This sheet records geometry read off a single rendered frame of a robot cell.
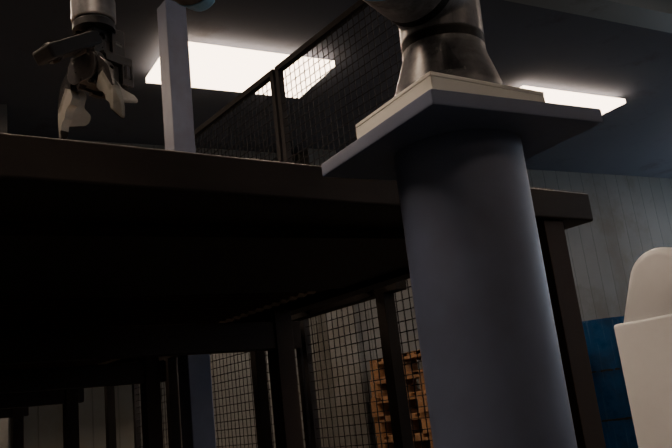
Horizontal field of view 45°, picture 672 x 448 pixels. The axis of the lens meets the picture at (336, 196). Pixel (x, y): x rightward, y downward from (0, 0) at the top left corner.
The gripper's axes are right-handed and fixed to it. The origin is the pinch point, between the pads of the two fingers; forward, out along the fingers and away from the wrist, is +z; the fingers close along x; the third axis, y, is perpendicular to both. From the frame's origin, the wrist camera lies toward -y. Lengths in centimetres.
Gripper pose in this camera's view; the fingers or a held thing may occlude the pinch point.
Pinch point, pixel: (88, 131)
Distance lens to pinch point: 137.8
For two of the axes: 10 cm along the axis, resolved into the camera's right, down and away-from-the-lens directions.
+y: 5.7, 1.5, 8.1
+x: -8.2, 2.4, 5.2
